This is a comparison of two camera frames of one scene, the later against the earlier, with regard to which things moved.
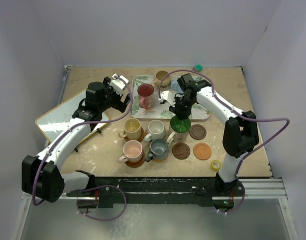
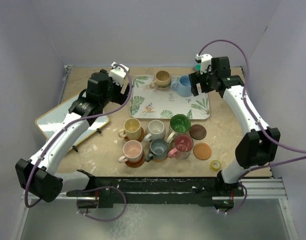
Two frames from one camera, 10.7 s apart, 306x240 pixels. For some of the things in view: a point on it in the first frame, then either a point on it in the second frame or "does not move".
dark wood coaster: [198, 132] does not move
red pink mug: [145, 91] to [184, 144]
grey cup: [159, 150] does not move
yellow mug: [132, 127] does not move
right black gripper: [177, 111] to [197, 77]
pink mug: [132, 150] does not move
